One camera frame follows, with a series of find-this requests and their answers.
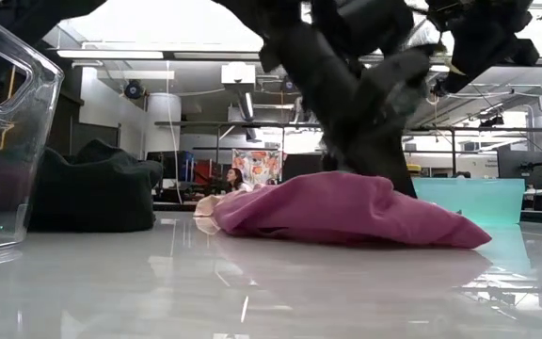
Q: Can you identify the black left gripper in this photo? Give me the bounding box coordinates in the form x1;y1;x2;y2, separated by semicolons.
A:
258;22;435;199

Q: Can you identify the magenta cloth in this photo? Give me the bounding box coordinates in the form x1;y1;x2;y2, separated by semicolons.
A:
211;170;493;250

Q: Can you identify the teal plastic bin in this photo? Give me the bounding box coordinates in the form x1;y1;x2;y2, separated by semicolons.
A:
411;177;527;227

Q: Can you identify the black monitor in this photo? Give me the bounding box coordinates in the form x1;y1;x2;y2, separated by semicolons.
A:
496;149;542;189
282;153;326;186

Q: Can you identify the floral poster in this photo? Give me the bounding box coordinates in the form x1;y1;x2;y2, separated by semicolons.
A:
231;148;284;186

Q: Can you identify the person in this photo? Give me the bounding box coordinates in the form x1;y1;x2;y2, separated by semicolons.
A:
225;167;254;194

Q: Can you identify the white ceiling box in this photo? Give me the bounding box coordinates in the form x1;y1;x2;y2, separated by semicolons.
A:
220;61;257;87

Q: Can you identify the beige cloth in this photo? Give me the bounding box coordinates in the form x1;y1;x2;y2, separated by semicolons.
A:
193;193;229;218

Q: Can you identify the white column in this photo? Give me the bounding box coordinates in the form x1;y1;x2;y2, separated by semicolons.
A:
145;92;183;154

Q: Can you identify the black cloth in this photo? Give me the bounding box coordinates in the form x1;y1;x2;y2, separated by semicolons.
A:
27;138;165;234

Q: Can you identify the long ceiling light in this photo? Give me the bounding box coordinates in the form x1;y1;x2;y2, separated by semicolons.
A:
56;49;165;60

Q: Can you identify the clear plastic bin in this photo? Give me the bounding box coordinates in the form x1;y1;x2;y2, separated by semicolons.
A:
0;6;65;266

